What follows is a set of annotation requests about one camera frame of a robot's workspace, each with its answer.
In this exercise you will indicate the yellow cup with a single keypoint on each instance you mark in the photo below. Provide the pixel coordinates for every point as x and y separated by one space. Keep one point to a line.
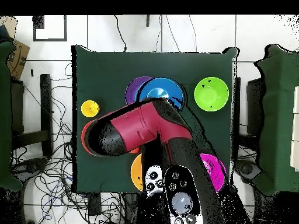
90 108

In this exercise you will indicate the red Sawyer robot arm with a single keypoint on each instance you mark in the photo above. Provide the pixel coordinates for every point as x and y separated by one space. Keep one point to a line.
144 126

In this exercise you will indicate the green bowl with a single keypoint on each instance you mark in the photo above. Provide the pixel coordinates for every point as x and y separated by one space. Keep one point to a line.
211 94

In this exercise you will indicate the large pink bowl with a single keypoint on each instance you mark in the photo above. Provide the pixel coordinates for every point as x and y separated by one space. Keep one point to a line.
216 170

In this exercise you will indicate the blue bowl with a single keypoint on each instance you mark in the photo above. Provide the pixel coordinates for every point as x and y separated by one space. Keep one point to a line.
168 88

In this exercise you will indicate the black table frame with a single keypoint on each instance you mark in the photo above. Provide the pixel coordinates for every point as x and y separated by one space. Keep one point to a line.
45 105

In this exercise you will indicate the black chair base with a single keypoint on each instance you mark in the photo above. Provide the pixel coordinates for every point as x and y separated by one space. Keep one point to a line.
246 169
32 165

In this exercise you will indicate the green cloth neighbouring table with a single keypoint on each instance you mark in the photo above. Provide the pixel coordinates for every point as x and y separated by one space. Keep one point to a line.
275 116
4 116

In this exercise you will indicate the dark green tablecloth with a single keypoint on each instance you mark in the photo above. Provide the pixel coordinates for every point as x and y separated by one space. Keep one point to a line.
107 67

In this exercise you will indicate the cardboard box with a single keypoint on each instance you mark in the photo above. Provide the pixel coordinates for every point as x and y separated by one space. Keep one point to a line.
18 56

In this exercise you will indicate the large yellow-orange bowl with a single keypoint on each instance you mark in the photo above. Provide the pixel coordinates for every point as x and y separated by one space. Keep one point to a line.
136 172

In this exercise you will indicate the red-orange cup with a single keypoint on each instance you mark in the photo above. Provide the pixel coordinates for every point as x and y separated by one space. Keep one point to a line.
135 151

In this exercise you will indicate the black square floor frame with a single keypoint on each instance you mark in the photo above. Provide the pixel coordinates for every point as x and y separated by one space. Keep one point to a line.
65 28

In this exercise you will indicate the purple bowl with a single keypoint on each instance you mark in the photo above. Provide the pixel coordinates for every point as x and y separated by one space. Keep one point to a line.
133 89

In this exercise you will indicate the black power strip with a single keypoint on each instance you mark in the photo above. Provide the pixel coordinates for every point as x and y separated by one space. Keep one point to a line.
94 205

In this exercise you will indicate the shallow red-orange bowl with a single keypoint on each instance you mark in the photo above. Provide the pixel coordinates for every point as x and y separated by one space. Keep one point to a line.
83 140

